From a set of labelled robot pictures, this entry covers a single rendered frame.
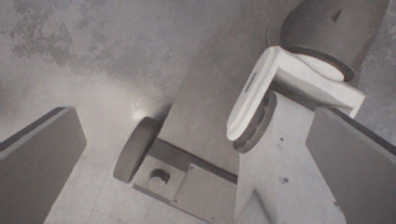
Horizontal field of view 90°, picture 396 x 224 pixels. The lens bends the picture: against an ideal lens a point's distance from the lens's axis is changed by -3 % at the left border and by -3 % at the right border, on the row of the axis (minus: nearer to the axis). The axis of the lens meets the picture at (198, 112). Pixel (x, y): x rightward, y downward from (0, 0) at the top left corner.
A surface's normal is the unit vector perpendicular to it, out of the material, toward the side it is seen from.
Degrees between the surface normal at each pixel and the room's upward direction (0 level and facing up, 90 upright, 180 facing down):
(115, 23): 0
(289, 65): 0
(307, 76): 23
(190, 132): 0
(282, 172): 56
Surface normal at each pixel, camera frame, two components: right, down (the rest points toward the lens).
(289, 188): 0.38, -0.68
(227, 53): 0.01, 0.11
